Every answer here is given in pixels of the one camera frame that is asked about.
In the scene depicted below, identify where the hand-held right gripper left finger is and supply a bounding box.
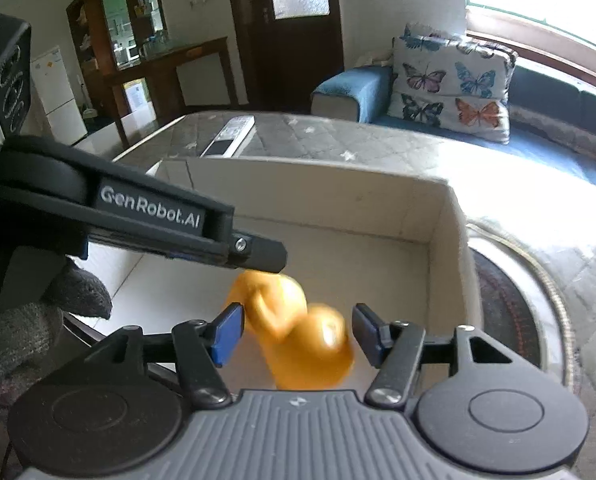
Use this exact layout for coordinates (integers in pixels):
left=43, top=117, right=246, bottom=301
left=94, top=302, right=245, bottom=409

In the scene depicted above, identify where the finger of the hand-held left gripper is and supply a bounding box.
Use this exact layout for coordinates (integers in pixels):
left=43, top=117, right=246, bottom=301
left=226, top=232, right=287, bottom=274

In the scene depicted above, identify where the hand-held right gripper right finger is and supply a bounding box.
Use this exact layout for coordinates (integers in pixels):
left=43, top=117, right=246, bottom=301
left=353, top=303, right=524, bottom=409

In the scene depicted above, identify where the white cardboard box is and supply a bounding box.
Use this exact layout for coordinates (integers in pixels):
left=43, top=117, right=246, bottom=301
left=62, top=156, right=483, bottom=391

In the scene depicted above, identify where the yellow rubber duck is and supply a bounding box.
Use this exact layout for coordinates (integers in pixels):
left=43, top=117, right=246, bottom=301
left=223, top=270, right=355, bottom=390

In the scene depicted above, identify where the person's left hand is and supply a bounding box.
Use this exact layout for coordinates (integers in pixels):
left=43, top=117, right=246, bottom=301
left=0, top=256, right=113, bottom=384

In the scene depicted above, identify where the white refrigerator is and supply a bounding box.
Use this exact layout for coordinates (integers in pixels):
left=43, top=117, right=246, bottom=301
left=30, top=45, right=89, bottom=147

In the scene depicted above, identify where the white remote control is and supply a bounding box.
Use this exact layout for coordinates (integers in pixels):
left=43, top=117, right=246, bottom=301
left=200, top=115, right=256, bottom=159

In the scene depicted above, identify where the grey quilted mattress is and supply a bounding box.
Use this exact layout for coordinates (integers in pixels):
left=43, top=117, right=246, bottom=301
left=112, top=110, right=596, bottom=271

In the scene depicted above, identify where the round patterned rug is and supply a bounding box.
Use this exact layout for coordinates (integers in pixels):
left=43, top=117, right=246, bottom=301
left=466, top=225, right=579, bottom=401

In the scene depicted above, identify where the dark wooden cabinet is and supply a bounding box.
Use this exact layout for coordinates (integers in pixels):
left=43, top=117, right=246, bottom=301
left=66, top=0, right=239, bottom=147

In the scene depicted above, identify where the dark wooden door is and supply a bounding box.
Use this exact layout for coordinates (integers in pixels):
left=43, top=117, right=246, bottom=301
left=224, top=0, right=347, bottom=111

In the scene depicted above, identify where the blue sofa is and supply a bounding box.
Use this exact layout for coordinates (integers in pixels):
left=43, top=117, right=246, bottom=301
left=311, top=58, right=596, bottom=177

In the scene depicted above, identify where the butterfly print pillow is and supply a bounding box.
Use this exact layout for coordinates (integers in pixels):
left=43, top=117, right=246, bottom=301
left=386, top=23, right=519, bottom=146

